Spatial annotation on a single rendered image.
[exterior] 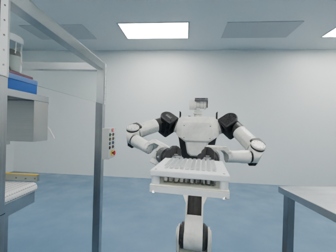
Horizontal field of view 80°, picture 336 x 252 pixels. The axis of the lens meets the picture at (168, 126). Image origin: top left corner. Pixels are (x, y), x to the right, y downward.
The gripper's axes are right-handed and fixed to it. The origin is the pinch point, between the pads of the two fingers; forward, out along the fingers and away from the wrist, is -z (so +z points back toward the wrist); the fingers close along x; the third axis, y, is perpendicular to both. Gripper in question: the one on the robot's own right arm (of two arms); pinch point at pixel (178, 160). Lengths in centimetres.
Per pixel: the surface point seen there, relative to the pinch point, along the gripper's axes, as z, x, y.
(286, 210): 0, 29, -67
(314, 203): -19, 17, -59
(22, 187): 34, 16, 64
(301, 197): -12, 17, -61
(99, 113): 96, -25, 28
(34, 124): 35, -14, 61
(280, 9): 123, -189, -209
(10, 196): 26, 18, 66
